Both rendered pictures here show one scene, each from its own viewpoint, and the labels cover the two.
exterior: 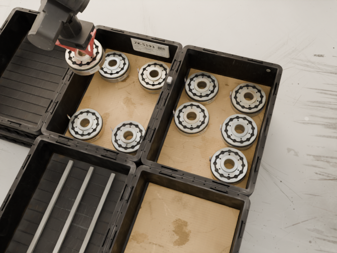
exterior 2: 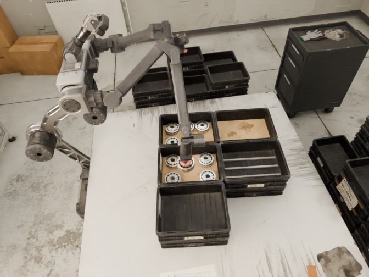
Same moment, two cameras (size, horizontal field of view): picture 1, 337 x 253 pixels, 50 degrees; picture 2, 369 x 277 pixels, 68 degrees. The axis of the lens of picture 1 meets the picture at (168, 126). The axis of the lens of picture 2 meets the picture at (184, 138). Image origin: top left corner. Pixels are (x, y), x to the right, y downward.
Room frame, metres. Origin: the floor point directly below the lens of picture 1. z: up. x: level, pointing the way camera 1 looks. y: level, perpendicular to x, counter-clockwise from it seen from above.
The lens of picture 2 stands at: (1.03, 1.03, 2.35)
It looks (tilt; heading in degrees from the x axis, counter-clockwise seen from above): 50 degrees down; 244
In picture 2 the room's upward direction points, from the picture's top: 5 degrees counter-clockwise
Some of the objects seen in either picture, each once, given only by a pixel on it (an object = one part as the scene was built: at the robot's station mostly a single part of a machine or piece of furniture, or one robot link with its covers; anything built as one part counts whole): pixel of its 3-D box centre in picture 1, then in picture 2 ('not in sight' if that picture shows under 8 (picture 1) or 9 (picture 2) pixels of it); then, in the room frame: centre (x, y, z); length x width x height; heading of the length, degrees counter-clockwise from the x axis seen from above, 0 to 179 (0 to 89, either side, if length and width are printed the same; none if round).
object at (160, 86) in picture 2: not in sight; (154, 98); (0.29, -1.16, 0.37); 0.40 x 0.30 x 0.45; 158
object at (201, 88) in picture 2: not in sight; (190, 97); (-0.08, -1.01, 0.31); 0.40 x 0.30 x 0.34; 158
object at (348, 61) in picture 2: not in sight; (313, 74); (-1.31, -0.45, 0.45); 0.60 x 0.45 x 0.90; 158
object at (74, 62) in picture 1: (83, 53); (185, 162); (0.63, 0.19, 1.04); 0.10 x 0.10 x 0.01
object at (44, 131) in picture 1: (115, 88); (189, 164); (0.58, 0.13, 0.92); 0.40 x 0.30 x 0.02; 152
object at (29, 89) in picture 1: (33, 74); (191, 211); (0.72, 0.40, 0.87); 0.40 x 0.30 x 0.11; 152
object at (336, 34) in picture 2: not in sight; (336, 33); (-1.44, -0.45, 0.88); 0.29 x 0.22 x 0.03; 158
